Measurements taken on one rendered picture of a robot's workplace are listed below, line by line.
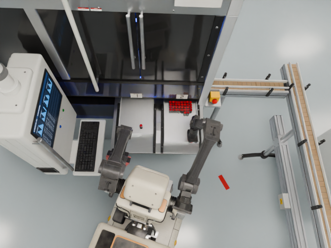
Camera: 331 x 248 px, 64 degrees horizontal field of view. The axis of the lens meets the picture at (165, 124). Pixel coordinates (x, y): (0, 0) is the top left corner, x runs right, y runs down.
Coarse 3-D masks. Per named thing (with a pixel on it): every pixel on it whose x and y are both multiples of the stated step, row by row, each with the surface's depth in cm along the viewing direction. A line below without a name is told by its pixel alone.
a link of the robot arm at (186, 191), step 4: (184, 184) 146; (188, 184) 146; (192, 184) 147; (184, 188) 146; (188, 188) 146; (192, 188) 146; (180, 192) 149; (184, 192) 146; (188, 192) 146; (188, 196) 147
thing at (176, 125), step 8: (168, 104) 211; (192, 104) 212; (168, 112) 208; (192, 112) 209; (168, 120) 205; (176, 120) 205; (184, 120) 206; (168, 128) 202; (176, 128) 203; (184, 128) 203; (168, 136) 200; (176, 136) 200; (184, 136) 200
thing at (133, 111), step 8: (120, 104) 205; (128, 104) 209; (136, 104) 210; (144, 104) 210; (152, 104) 210; (120, 112) 205; (128, 112) 206; (136, 112) 207; (144, 112) 207; (152, 112) 207; (120, 120) 203; (128, 120) 204; (136, 120) 204; (144, 120) 204; (152, 120) 205; (136, 128) 201; (144, 128) 201; (152, 128) 202
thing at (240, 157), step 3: (252, 153) 279; (255, 153) 278; (258, 153) 278; (261, 153) 277; (270, 153) 278; (240, 156) 284; (243, 156) 281; (246, 156) 280; (249, 156) 279; (252, 156) 279; (255, 156) 278; (261, 156) 278; (264, 156) 275; (267, 156) 276; (270, 156) 278; (273, 156) 279; (240, 159) 286
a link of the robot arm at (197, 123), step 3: (195, 120) 168; (198, 120) 163; (201, 120) 137; (204, 120) 134; (195, 123) 167; (198, 123) 160; (201, 123) 135; (204, 123) 134; (195, 126) 167; (198, 126) 158; (201, 126) 148; (222, 126) 135
